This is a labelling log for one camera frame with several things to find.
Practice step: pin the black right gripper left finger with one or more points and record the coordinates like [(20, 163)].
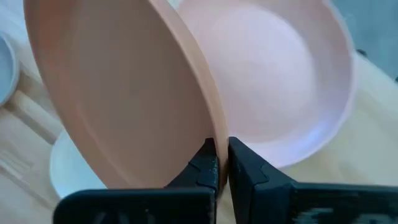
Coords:
[(192, 180)]

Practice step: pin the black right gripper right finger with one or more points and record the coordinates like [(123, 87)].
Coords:
[(248, 186)]

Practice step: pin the peach plate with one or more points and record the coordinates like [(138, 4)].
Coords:
[(124, 93)]

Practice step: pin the pink plate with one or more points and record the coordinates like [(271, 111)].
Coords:
[(280, 77)]

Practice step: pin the white plate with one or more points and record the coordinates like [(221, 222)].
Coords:
[(71, 168)]

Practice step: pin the light blue plate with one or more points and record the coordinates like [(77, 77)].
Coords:
[(6, 71)]

